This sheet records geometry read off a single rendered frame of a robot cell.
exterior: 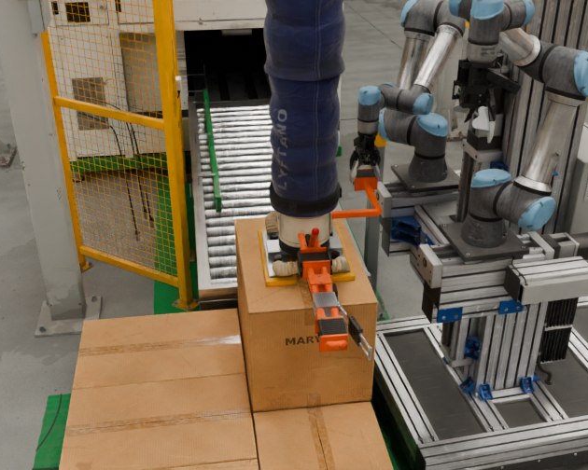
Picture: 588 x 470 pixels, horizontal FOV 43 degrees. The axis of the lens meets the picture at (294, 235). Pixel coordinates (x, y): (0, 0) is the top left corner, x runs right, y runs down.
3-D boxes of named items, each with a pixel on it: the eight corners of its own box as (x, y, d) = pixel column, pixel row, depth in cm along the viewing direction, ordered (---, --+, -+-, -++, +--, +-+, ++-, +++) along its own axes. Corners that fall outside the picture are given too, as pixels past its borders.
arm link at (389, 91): (407, 105, 270) (393, 115, 262) (378, 100, 276) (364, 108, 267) (408, 84, 266) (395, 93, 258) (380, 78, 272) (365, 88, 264)
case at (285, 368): (238, 307, 299) (233, 218, 279) (337, 298, 304) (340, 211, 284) (252, 412, 247) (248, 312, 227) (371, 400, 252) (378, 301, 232)
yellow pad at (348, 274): (310, 230, 270) (310, 218, 268) (338, 228, 271) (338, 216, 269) (324, 283, 241) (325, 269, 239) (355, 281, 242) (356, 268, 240)
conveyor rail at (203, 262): (189, 123, 509) (187, 96, 500) (196, 122, 510) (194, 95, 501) (201, 326, 311) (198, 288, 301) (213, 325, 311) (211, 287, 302)
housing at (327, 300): (311, 306, 213) (311, 293, 211) (335, 304, 214) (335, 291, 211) (315, 320, 207) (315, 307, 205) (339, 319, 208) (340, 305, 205)
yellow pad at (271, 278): (257, 234, 269) (257, 222, 266) (285, 232, 270) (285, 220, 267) (265, 287, 239) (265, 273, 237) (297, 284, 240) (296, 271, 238)
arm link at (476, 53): (490, 36, 191) (505, 45, 184) (487, 54, 193) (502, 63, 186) (462, 38, 189) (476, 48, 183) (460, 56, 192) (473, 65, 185)
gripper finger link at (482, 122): (471, 145, 192) (466, 109, 193) (493, 143, 193) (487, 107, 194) (476, 142, 189) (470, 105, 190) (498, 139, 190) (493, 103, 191)
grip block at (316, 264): (297, 265, 232) (297, 248, 229) (328, 262, 233) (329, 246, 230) (300, 280, 225) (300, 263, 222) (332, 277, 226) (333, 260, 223)
